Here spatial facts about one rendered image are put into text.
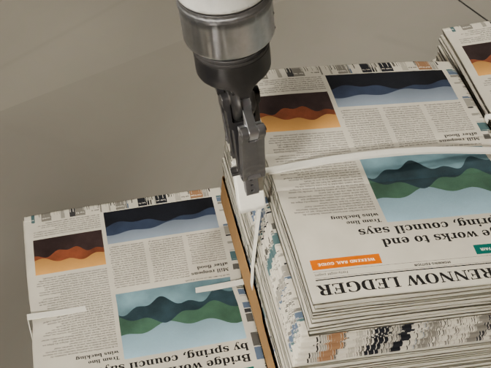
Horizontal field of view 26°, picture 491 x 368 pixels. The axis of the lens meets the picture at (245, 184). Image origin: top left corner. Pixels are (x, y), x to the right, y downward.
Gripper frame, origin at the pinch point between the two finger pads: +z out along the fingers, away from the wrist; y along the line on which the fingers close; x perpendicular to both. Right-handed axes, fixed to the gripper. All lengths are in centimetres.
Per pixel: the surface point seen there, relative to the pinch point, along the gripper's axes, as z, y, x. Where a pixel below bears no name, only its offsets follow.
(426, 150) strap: 2.2, 0.2, -20.9
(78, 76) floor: 105, 162, 16
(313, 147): 1.4, 4.5, -8.9
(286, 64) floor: 110, 151, -42
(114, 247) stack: 23.3, 17.7, 16.3
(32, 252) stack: 22.4, 19.9, 27.1
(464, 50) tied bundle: 4.9, 18.4, -33.6
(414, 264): 2.3, -15.1, -13.4
